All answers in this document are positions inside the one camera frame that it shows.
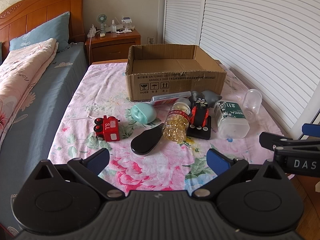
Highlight black digital timer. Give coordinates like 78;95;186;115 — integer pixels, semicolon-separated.
187;115;212;140

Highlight white bottle green label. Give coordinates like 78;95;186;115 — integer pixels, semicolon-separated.
214;100;250;139

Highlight red toy train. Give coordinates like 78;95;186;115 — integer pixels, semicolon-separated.
93;115;120;142

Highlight clear plastic jar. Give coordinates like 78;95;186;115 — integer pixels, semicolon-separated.
242;89;263;122

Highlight fish oil capsule bottle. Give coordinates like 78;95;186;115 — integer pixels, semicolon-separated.
163;98;191;144

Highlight mint green egg case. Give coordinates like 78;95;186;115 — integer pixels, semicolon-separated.
130;102;157;124

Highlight clear plastic case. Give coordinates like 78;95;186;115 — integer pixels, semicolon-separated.
150;91;191;106

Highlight red black toy car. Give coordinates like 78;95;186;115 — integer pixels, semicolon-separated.
190;98;209;127

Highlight blue bed sheet mattress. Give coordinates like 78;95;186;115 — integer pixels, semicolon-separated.
1;42;88;236

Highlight floral pink table cloth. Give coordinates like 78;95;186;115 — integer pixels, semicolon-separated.
48;63;281;193

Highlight white louvered closet doors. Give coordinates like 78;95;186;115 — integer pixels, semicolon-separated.
163;0;319;138

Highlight brown cardboard box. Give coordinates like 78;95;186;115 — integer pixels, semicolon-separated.
125;44;227;101

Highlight pink floral quilt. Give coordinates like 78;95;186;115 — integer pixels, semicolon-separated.
1;38;59;141

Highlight wooden nightstand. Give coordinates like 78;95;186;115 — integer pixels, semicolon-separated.
85;30;141;64

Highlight white power strip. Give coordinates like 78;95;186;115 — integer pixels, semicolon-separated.
87;25;97;38

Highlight clear spray bottle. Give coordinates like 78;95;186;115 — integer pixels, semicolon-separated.
111;20;117;33

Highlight blue pillow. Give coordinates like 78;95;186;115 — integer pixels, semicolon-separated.
10;12;70;52

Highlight small desk fan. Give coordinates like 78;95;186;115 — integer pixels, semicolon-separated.
97;14;107;37

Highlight white phone stand gadget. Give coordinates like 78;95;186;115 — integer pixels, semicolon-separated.
121;16;132;33

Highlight wooden headboard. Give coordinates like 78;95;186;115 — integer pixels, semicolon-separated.
0;0;86;59

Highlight wall power outlet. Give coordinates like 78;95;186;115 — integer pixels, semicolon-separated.
148;37;155;44

